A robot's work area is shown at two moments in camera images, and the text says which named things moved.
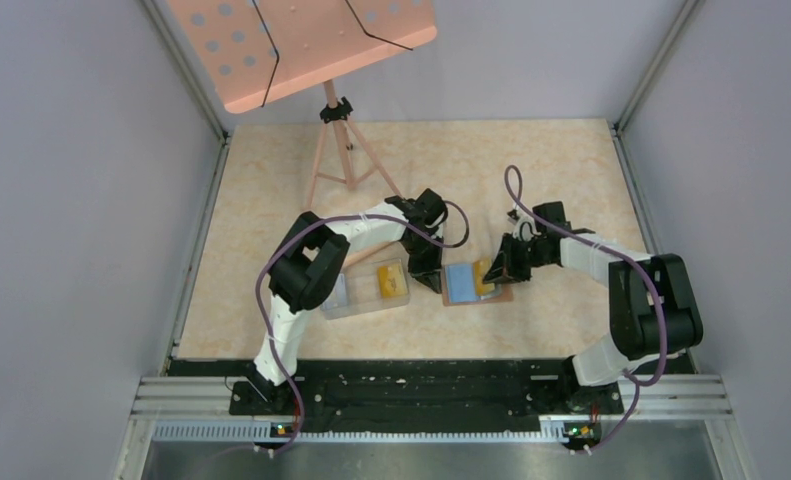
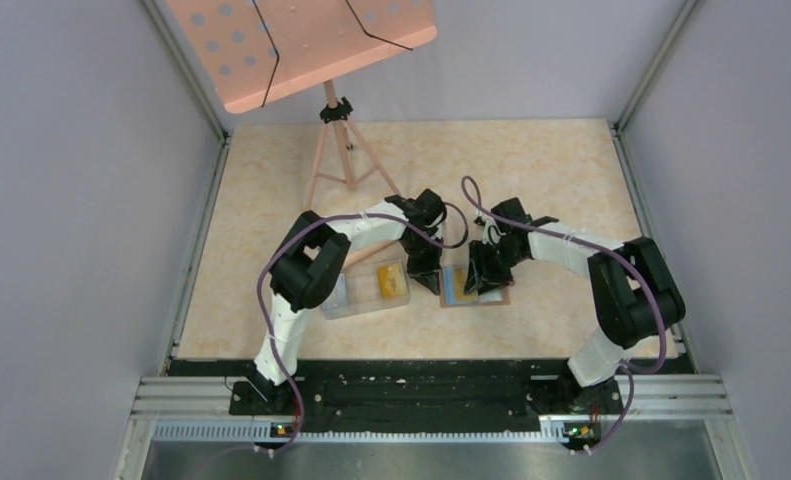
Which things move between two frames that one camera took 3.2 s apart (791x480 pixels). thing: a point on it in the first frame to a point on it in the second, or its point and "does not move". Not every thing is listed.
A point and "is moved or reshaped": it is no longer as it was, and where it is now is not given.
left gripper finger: (433, 279) does not move
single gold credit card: (481, 269) is moved or reshaped
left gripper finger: (426, 267) does not move
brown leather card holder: (459, 286) does not move
